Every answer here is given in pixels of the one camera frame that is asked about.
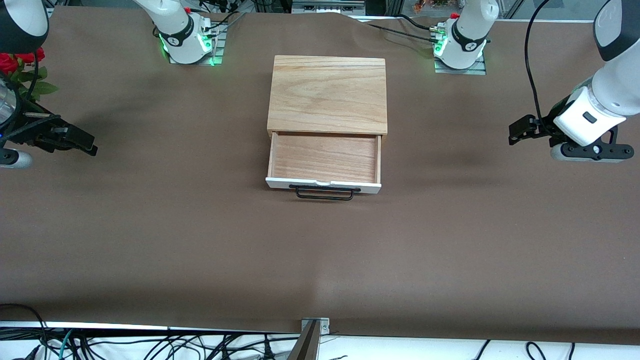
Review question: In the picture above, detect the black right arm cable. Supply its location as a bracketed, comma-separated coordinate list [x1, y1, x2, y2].
[0, 50, 63, 143]

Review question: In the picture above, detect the wooden drawer white front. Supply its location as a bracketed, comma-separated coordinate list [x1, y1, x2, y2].
[265, 132, 383, 195]

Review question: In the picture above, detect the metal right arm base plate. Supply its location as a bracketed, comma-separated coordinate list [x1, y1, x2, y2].
[167, 22, 227, 67]

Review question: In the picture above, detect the aluminium frame profile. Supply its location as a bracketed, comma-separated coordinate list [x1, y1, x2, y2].
[291, 0, 366, 15]

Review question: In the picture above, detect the black metal drawer handle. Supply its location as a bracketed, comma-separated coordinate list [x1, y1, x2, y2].
[289, 185, 362, 202]

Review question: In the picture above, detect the metal table clamp bracket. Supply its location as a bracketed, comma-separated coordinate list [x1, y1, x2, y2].
[286, 317, 331, 360]

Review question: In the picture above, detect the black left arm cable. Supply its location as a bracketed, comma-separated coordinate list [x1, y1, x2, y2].
[524, 0, 553, 132]

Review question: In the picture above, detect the black floor cable bundle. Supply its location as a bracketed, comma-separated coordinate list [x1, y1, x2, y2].
[75, 332, 301, 360]

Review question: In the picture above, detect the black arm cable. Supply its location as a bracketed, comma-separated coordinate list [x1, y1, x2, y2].
[0, 50, 63, 143]
[524, 0, 553, 132]

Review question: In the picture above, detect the brown table cloth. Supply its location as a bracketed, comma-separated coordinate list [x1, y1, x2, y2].
[0, 6, 640, 346]

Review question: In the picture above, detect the red artificial rose bunch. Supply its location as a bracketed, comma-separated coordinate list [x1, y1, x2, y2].
[0, 47, 59, 103]

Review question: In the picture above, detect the black base power cable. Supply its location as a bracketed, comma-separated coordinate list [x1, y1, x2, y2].
[367, 14, 443, 37]

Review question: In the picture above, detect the teal cable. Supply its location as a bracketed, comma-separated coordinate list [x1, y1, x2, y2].
[47, 329, 77, 360]

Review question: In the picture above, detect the wooden drawer cabinet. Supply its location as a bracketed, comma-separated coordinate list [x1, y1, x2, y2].
[266, 55, 389, 139]

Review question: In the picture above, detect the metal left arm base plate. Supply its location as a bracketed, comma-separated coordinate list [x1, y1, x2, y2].
[434, 52, 487, 76]

